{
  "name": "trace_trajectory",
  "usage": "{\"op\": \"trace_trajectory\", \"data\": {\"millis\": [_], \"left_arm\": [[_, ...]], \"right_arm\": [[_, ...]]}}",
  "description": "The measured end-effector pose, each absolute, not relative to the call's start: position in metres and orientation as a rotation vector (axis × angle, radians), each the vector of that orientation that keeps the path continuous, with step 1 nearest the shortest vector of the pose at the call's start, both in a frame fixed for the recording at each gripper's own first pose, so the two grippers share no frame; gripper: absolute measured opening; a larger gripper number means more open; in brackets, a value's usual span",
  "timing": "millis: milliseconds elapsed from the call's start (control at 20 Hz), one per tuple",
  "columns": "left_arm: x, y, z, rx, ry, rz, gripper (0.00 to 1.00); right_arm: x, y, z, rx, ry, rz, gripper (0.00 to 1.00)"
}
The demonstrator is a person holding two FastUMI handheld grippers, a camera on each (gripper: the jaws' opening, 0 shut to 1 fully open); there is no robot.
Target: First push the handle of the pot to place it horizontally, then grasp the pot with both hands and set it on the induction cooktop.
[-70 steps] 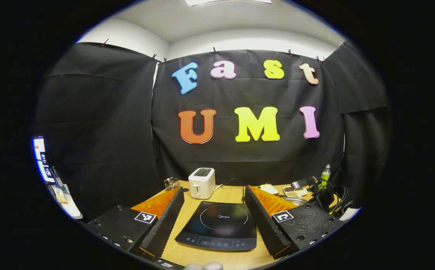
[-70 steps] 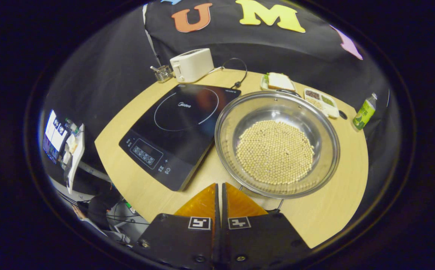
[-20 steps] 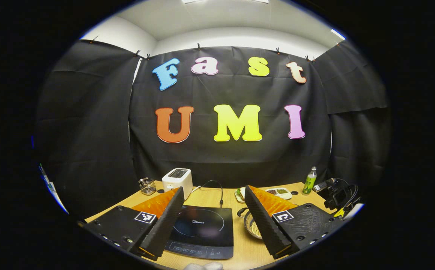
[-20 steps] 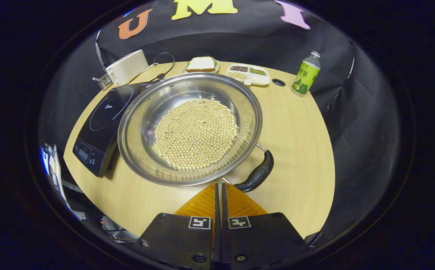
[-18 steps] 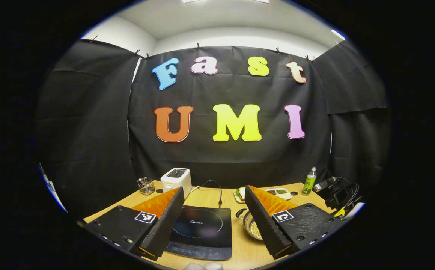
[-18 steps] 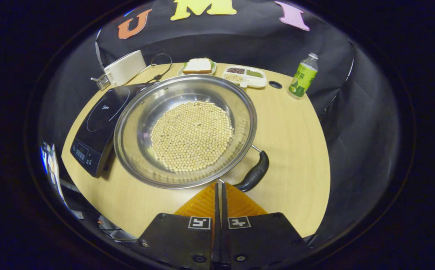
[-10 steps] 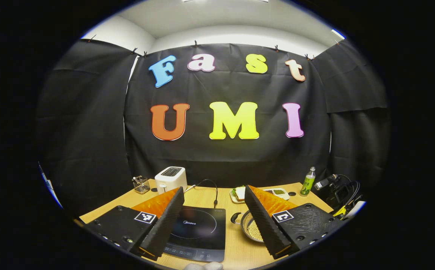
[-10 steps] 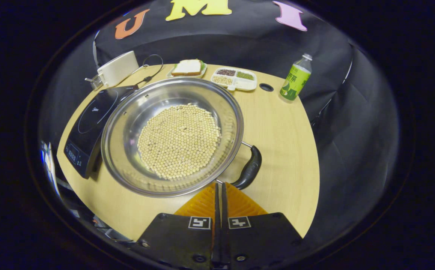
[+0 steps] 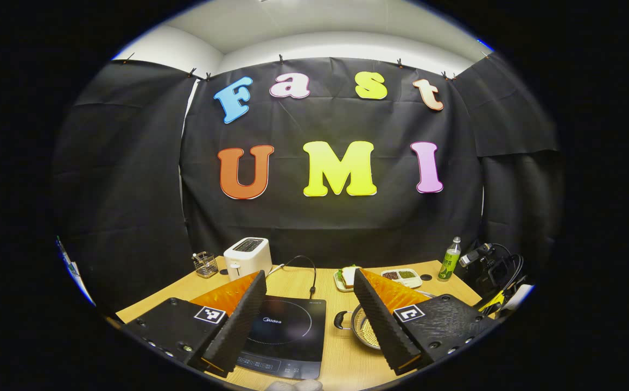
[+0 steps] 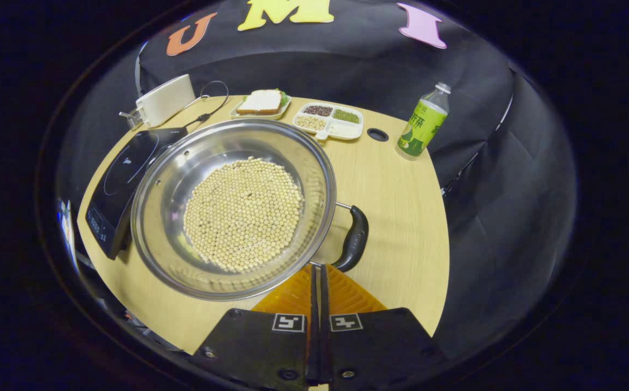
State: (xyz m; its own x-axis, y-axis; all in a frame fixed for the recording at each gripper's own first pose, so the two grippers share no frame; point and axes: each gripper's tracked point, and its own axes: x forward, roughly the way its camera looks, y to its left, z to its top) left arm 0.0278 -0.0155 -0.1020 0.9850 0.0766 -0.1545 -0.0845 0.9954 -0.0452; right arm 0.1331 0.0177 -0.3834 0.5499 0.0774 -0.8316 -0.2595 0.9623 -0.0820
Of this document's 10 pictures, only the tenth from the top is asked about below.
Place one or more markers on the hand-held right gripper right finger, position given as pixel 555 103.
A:
pixel 379 347

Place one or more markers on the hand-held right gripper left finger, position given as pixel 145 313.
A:
pixel 260 347

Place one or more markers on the black induction cooktop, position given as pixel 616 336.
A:
pixel 113 206

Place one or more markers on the pile of soybeans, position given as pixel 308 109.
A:
pixel 243 217

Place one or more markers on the white divided bean tray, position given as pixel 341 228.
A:
pixel 341 130

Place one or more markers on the green tea bottle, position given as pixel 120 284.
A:
pixel 421 127

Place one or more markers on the white sandwich plate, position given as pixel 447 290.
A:
pixel 254 116

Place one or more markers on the sandwich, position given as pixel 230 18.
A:
pixel 260 102

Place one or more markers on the white toaster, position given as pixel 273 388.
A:
pixel 165 100

